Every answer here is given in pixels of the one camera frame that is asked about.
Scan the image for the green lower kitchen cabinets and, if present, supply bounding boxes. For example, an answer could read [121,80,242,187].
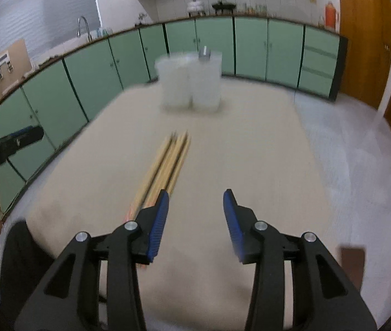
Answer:
[0,16,348,212]

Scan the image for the brown wooden chair part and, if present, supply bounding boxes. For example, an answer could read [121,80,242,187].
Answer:
[339,246,365,291]

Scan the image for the black chair backrest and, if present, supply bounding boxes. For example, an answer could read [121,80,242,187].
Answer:
[0,220,55,308]

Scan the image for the cardboard sheet with pictures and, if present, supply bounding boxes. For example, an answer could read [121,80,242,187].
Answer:
[0,39,33,99]

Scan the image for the chrome sink faucet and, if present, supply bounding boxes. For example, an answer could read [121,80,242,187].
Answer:
[77,16,93,42]

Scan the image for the window blinds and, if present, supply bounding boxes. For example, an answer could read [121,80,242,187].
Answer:
[0,0,101,58]

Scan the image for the beige table mat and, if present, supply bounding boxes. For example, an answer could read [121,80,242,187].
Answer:
[26,79,337,330]

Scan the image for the white two-compartment utensil holder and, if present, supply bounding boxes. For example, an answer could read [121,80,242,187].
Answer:
[154,51,223,112]

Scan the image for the metal spoon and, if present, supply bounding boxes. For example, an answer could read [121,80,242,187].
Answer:
[199,46,211,62]

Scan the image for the white cooking pot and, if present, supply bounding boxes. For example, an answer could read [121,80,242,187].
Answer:
[186,0,206,17]

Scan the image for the black wok on stove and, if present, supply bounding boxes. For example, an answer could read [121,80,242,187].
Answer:
[211,1,237,16]

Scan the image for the orange thermos jug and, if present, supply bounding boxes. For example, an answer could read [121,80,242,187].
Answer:
[325,2,339,31]

